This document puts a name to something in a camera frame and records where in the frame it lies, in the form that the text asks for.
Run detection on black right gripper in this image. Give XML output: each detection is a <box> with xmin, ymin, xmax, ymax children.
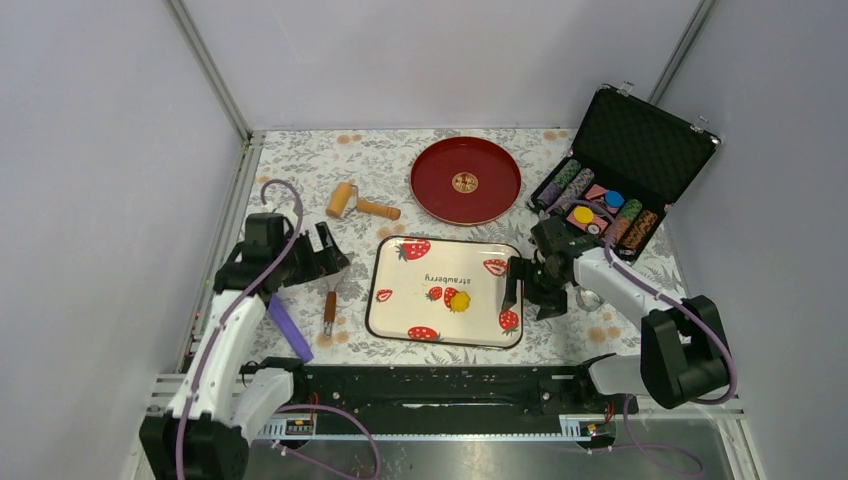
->
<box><xmin>500</xmin><ymin>255</ymin><xmax>569</xmax><ymax>321</ymax></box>

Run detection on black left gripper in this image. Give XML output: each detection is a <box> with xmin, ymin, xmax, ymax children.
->
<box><xmin>274</xmin><ymin>221</ymin><xmax>349</xmax><ymax>286</ymax></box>

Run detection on yellow dough piece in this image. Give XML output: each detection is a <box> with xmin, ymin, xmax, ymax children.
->
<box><xmin>448</xmin><ymin>291</ymin><xmax>471</xmax><ymax>312</ymax></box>

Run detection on wooden dough roller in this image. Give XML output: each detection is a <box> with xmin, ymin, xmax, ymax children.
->
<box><xmin>325</xmin><ymin>182</ymin><xmax>401</xmax><ymax>221</ymax></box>

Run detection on strawberry print rectangular tray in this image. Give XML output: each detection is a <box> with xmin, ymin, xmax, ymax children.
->
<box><xmin>365</xmin><ymin>236</ymin><xmax>523</xmax><ymax>349</ymax></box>

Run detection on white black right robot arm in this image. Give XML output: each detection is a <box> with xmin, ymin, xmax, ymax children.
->
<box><xmin>501</xmin><ymin>217</ymin><xmax>738</xmax><ymax>412</ymax></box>

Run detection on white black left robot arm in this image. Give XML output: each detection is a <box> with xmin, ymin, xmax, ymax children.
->
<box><xmin>139</xmin><ymin>213</ymin><xmax>350</xmax><ymax>479</ymax></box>

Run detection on clear tape roll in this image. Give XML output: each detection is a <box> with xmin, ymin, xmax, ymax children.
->
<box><xmin>574</xmin><ymin>286</ymin><xmax>606</xmax><ymax>312</ymax></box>

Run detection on purple cylindrical tool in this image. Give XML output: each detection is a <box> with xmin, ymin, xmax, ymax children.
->
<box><xmin>267</xmin><ymin>294</ymin><xmax>314</xmax><ymax>363</ymax></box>

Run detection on yellow poker chip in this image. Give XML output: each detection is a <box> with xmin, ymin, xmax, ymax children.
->
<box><xmin>572</xmin><ymin>206</ymin><xmax>595</xmax><ymax>225</ymax></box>

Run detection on floral tablecloth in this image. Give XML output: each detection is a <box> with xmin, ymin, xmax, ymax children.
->
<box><xmin>211</xmin><ymin>128</ymin><xmax>709</xmax><ymax>368</ymax></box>

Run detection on round red lacquer tray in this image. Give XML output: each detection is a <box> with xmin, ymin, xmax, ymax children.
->
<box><xmin>409</xmin><ymin>136</ymin><xmax>522</xmax><ymax>226</ymax></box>

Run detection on blue poker chip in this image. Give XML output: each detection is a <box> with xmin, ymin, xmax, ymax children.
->
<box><xmin>603</xmin><ymin>190</ymin><xmax>625</xmax><ymax>210</ymax></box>

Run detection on black poker chip case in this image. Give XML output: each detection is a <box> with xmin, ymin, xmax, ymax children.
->
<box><xmin>527</xmin><ymin>84</ymin><xmax>721</xmax><ymax>261</ymax></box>

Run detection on metal scraper wooden handle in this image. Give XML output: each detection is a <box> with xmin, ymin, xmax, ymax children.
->
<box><xmin>322</xmin><ymin>270</ymin><xmax>347</xmax><ymax>338</ymax></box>

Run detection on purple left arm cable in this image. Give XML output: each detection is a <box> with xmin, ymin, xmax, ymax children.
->
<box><xmin>173</xmin><ymin>178</ymin><xmax>306</xmax><ymax>480</ymax></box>

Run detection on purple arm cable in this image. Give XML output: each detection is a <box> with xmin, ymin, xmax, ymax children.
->
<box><xmin>173</xmin><ymin>178</ymin><xmax>306</xmax><ymax>480</ymax></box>
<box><xmin>546</xmin><ymin>198</ymin><xmax>739</xmax><ymax>478</ymax></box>

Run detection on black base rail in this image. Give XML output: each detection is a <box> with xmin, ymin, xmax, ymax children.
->
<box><xmin>262</xmin><ymin>358</ymin><xmax>639</xmax><ymax>436</ymax></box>

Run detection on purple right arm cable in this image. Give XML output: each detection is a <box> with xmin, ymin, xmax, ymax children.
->
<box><xmin>546</xmin><ymin>198</ymin><xmax>739</xmax><ymax>478</ymax></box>

